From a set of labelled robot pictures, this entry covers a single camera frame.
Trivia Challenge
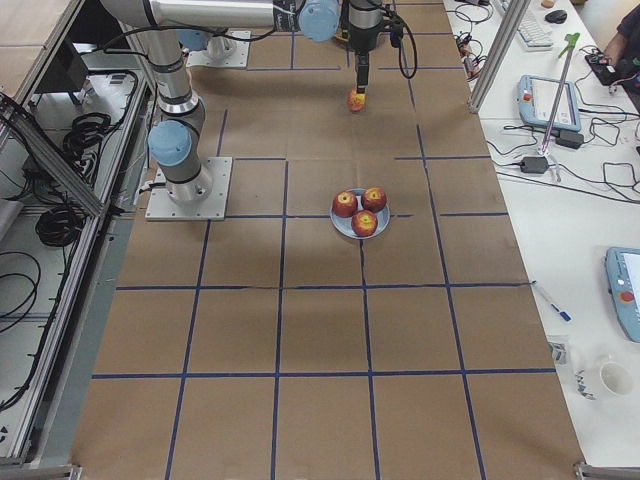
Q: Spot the red apple on plate side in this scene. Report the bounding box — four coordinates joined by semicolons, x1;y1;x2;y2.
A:
331;190;358;218

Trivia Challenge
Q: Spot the teach pendant far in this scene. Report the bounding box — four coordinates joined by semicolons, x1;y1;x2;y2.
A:
517;75;582;132

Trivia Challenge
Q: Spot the red yellow apple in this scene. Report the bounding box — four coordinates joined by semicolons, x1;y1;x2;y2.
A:
347;89;366;113

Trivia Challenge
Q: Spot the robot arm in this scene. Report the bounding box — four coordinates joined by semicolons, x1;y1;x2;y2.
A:
102;1;402;105
146;30;212;203

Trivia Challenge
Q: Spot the aluminium frame post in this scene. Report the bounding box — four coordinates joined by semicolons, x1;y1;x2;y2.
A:
468;0;530;114

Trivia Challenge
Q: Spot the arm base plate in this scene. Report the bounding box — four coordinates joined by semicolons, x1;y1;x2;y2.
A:
145;157;233;221
186;30;251;69

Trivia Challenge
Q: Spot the grey round plate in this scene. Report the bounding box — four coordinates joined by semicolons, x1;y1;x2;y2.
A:
330;188;391;239

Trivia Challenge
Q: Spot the red apple on plate front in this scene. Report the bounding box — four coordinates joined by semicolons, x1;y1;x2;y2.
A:
351;210;378;238

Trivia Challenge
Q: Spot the white keyboard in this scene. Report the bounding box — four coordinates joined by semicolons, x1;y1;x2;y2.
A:
517;11;554;52

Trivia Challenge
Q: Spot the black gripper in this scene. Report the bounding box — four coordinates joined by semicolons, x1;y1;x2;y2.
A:
354;50;370;95

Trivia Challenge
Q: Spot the teach pendant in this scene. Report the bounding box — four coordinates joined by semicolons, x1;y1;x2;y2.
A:
605;247;640;343
517;75;582;132

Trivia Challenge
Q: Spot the teach pendant near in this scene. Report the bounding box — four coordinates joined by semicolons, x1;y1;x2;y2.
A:
605;247;640;343

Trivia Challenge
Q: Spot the black power adapter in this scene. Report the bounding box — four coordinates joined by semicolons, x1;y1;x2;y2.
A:
519;156;549;174

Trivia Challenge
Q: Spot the white mug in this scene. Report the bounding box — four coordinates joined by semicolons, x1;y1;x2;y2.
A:
575;356;634;401

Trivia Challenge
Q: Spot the black braided cable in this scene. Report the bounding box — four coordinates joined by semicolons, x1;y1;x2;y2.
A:
377;4;418;81

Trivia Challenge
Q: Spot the black computer mouse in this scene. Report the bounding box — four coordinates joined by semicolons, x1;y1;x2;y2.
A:
544;9;568;24

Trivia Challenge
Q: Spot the red apple on plate back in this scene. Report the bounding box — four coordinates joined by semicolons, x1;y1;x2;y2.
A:
361;187;387;213

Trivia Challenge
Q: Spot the blue white pen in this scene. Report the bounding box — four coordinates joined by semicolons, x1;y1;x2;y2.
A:
531;281;572;322

